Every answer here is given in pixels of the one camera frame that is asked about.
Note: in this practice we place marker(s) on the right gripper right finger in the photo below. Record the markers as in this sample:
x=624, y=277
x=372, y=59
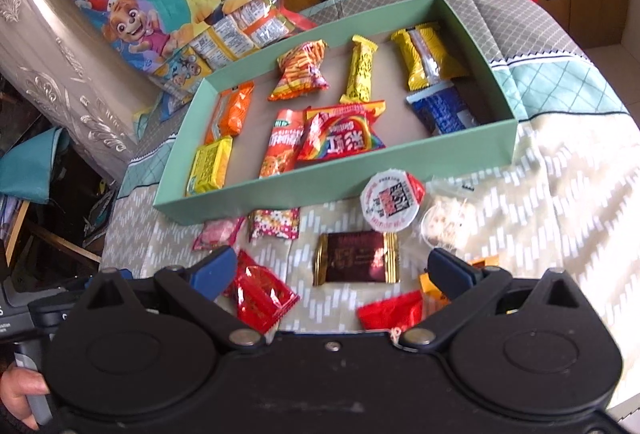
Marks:
x=469, y=290

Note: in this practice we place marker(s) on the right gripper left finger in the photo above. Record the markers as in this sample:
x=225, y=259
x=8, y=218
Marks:
x=189, y=293

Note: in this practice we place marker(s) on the pink candy packet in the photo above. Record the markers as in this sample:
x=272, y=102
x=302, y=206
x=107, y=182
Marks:
x=216, y=233

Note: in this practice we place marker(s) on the red crinkled candy packet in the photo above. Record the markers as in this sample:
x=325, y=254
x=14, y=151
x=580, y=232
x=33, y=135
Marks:
x=262, y=298

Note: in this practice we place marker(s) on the clear round jelly cup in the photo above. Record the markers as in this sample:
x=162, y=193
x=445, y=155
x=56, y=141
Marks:
x=450, y=214

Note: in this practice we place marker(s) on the maroon gold chocolate packet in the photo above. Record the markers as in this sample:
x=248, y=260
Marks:
x=367, y=256

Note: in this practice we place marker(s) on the floral red candy packet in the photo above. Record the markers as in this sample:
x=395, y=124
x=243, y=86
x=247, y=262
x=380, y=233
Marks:
x=281, y=224

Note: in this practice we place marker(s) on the yellow square snack packet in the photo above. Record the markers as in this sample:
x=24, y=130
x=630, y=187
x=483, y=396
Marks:
x=209, y=168

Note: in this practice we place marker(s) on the orange snack packet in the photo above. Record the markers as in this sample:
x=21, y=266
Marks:
x=229, y=113

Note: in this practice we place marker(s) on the blue white snack packet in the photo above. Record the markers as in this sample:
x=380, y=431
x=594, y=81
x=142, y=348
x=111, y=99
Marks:
x=441, y=109

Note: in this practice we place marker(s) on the red-orange snack stick packet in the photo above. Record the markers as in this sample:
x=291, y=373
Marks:
x=283, y=144

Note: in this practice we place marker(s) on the red skittles packet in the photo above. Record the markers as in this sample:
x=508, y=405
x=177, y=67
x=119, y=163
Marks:
x=340, y=131

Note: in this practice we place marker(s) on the long yellow wafer packet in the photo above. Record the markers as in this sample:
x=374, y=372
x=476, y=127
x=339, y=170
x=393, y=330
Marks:
x=359, y=82

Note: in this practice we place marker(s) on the yellow silver snack packet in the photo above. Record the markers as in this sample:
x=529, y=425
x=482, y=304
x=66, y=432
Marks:
x=427, y=58

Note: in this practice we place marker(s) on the orange striped chips packet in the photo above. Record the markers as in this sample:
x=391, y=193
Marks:
x=300, y=71

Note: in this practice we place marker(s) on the person's left hand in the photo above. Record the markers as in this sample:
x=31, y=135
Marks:
x=17, y=384

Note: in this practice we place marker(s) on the teal cloth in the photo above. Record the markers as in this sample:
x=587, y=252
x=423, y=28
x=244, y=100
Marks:
x=26, y=170

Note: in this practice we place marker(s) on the mint green cardboard box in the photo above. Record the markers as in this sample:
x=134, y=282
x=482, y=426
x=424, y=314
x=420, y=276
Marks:
x=408, y=146

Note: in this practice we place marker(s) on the lace curtain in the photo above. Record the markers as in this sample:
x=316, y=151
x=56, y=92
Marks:
x=60, y=63

